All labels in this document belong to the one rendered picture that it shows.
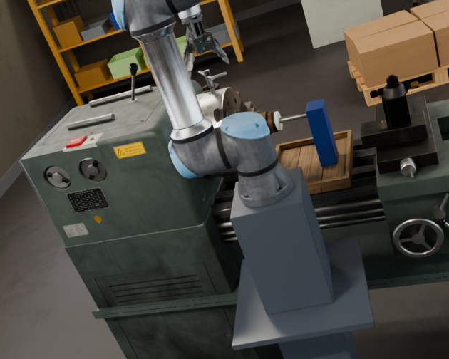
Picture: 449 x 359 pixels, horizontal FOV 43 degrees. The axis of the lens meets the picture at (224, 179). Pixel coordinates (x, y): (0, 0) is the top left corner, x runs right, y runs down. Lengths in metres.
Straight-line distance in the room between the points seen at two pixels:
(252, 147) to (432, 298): 1.51
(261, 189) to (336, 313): 0.42
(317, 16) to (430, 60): 2.01
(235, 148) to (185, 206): 0.58
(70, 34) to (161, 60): 5.74
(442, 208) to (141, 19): 1.07
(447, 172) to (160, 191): 0.93
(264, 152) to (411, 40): 3.20
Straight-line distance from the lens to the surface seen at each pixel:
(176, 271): 2.20
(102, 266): 2.31
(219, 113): 1.98
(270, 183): 1.51
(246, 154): 1.48
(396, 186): 1.82
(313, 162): 2.13
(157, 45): 1.43
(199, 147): 1.48
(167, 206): 2.03
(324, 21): 6.39
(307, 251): 1.58
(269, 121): 2.03
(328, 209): 2.03
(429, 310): 2.72
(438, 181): 1.82
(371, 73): 4.60
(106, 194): 2.09
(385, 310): 2.75
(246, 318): 1.75
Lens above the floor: 1.87
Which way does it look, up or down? 26 degrees down
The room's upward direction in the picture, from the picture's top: 21 degrees counter-clockwise
